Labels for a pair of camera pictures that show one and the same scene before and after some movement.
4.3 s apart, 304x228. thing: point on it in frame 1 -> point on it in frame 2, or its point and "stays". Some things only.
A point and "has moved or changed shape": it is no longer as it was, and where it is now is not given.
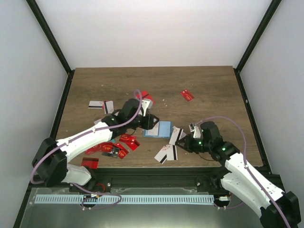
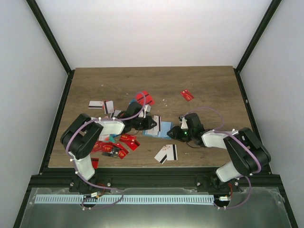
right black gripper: (188, 145) -> (176, 135)
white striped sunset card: (176, 134) has moved or changed shape
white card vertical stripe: (109, 107) stays
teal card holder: (162, 129) stays
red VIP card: (122, 151) stays
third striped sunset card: (172, 152) stays
